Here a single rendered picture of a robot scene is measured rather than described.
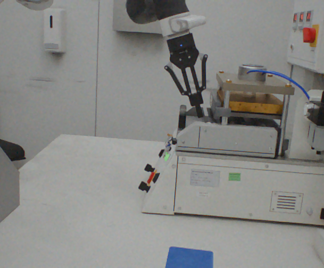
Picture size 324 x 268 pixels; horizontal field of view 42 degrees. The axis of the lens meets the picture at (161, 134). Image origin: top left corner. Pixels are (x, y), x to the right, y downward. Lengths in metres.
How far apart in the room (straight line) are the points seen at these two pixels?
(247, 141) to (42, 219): 0.55
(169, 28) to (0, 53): 1.86
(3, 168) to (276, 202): 0.69
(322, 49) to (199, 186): 0.45
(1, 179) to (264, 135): 0.65
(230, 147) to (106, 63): 1.72
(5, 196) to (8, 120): 1.85
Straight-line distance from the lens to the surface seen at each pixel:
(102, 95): 2.73
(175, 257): 0.96
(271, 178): 1.13
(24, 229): 1.08
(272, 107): 1.15
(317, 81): 1.22
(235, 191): 1.13
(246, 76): 1.20
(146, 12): 1.20
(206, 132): 1.08
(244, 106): 1.14
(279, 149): 1.15
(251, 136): 1.09
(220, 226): 1.13
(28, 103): 2.88
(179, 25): 1.16
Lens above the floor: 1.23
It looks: 14 degrees down
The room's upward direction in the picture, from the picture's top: 4 degrees clockwise
